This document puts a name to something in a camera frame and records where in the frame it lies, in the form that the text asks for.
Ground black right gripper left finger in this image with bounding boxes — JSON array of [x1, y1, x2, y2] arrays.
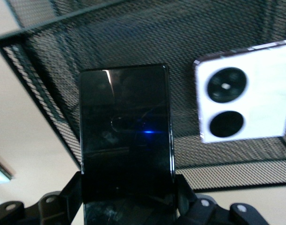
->
[[38, 171, 85, 225]]

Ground white flip phone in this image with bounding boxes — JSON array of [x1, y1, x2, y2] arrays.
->
[[193, 39, 286, 144]]

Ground black mesh two-tier tray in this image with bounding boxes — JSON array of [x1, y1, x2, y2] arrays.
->
[[0, 0, 286, 193]]

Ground tall black phone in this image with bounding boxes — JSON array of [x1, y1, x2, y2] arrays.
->
[[78, 63, 178, 225]]

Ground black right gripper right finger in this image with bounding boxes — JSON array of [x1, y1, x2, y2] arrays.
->
[[175, 174, 230, 225]]

